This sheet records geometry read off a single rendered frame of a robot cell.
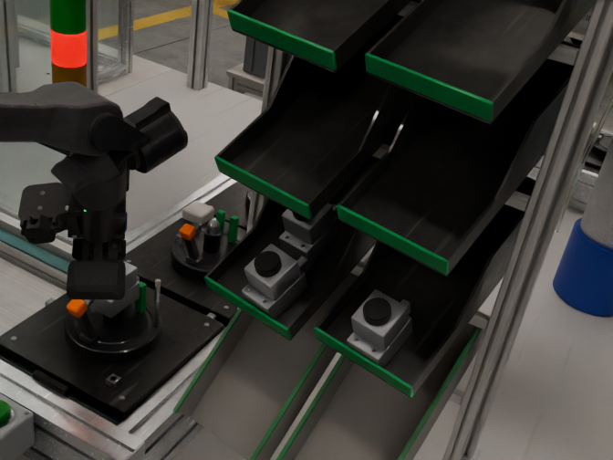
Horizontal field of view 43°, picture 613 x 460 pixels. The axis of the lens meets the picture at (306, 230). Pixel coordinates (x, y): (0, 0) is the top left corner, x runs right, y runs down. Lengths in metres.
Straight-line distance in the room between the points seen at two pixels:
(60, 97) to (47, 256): 0.68
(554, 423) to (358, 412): 0.49
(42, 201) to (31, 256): 0.53
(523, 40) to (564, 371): 0.87
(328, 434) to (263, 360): 0.13
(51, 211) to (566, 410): 0.93
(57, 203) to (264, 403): 0.36
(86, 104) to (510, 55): 0.39
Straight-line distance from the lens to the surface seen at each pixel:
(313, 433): 1.02
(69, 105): 0.77
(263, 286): 0.87
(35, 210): 0.91
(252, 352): 1.05
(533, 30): 0.78
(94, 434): 1.09
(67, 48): 1.21
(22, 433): 1.13
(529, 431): 1.38
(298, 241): 0.93
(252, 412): 1.03
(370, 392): 1.00
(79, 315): 1.12
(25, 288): 1.41
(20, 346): 1.21
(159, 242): 1.43
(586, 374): 1.54
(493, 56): 0.75
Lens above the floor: 1.76
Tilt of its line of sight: 32 degrees down
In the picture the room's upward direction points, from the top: 9 degrees clockwise
